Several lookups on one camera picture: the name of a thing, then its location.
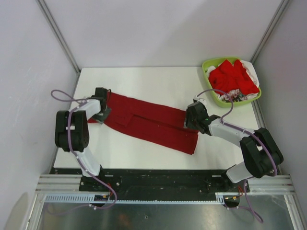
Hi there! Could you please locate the dark red t-shirt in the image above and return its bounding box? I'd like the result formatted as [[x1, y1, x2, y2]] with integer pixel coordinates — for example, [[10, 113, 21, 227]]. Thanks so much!
[[86, 92, 200, 156]]

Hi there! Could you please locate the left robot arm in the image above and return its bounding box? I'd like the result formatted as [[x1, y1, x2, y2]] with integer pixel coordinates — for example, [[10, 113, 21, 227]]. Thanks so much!
[[50, 87, 112, 192]]

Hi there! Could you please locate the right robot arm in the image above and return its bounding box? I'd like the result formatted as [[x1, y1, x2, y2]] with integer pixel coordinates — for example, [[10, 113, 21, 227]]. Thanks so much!
[[184, 101, 284, 192]]

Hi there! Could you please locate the white floral shirt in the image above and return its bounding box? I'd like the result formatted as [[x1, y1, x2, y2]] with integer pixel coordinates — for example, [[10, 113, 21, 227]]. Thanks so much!
[[206, 59, 260, 103]]

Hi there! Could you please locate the bright red shirt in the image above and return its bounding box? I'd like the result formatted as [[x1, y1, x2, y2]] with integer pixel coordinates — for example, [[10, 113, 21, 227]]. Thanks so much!
[[209, 59, 260, 95]]

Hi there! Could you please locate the green plastic basket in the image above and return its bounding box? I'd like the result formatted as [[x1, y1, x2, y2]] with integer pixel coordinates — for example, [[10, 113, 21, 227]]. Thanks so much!
[[202, 57, 261, 108]]

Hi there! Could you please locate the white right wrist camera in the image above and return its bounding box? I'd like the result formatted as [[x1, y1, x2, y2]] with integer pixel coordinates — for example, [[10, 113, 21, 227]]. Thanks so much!
[[193, 95, 207, 106]]

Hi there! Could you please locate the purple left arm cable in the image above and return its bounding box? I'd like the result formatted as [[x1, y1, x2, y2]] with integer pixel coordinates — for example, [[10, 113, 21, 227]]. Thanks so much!
[[50, 89, 118, 211]]

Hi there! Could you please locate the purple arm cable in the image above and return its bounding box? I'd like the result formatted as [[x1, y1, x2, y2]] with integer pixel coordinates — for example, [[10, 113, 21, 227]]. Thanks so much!
[[196, 89, 279, 224], [50, 89, 118, 211]]

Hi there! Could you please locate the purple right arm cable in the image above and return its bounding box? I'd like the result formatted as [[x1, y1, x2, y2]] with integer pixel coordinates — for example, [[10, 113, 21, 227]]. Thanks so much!
[[196, 89, 279, 224]]

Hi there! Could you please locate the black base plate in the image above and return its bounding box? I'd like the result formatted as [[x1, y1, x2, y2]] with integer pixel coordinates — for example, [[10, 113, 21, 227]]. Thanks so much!
[[79, 169, 246, 198]]

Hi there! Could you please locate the left corner aluminium post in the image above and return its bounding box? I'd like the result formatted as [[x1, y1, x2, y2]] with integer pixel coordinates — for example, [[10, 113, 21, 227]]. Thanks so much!
[[35, 0, 81, 73]]

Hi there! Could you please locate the corner aluminium post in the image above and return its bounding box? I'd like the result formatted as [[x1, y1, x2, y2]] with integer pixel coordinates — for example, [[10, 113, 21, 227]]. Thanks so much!
[[250, 0, 292, 64], [35, 0, 81, 73]]

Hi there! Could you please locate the grey slotted cable duct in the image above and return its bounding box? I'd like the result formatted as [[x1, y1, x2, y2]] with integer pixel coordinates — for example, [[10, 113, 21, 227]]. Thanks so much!
[[45, 193, 236, 205]]

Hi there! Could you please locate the right corner aluminium post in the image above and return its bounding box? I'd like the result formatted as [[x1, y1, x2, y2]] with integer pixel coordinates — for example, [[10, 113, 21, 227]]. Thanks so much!
[[250, 0, 292, 64]]

